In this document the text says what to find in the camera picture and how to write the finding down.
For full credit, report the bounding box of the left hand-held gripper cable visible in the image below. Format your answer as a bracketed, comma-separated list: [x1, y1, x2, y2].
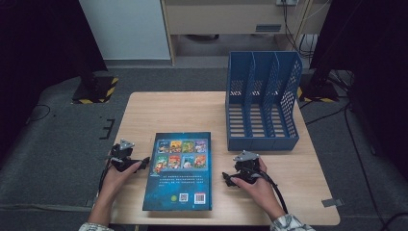
[97, 156, 114, 194]

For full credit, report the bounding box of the beige wooden cabinet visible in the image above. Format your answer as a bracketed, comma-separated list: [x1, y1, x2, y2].
[160, 0, 331, 66]

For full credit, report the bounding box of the long black floor cable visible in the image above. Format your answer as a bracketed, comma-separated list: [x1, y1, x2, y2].
[343, 105, 408, 231]

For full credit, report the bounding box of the white panel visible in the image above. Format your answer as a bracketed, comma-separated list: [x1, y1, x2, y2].
[79, 0, 171, 61]

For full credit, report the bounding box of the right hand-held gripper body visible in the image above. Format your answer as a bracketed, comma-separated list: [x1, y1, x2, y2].
[233, 150, 262, 186]

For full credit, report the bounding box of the right hand-held gripper cable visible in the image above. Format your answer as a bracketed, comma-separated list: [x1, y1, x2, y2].
[256, 169, 289, 215]

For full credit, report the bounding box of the hanging cable bundle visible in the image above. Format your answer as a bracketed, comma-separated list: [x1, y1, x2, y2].
[281, 0, 331, 61]

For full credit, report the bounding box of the dark curtain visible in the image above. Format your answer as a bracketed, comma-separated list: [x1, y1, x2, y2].
[0, 0, 109, 167]
[309, 0, 408, 181]

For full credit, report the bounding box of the person's left hand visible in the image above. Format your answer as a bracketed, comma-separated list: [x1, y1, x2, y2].
[101, 161, 142, 200]

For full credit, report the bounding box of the hand-held gripper cable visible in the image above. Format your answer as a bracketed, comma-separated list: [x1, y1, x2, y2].
[97, 156, 114, 194]
[256, 169, 289, 215]

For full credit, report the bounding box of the black stand with striped base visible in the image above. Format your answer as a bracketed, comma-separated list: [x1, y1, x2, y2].
[296, 68, 341, 104]
[70, 61, 119, 105]

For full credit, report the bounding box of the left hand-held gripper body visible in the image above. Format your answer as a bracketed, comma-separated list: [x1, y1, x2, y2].
[110, 138, 142, 173]

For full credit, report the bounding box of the person's right hand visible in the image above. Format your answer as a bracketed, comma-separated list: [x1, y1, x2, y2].
[230, 158, 285, 213]

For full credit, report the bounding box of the blue plastic file rack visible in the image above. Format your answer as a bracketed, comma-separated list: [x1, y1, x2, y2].
[224, 50, 303, 152]

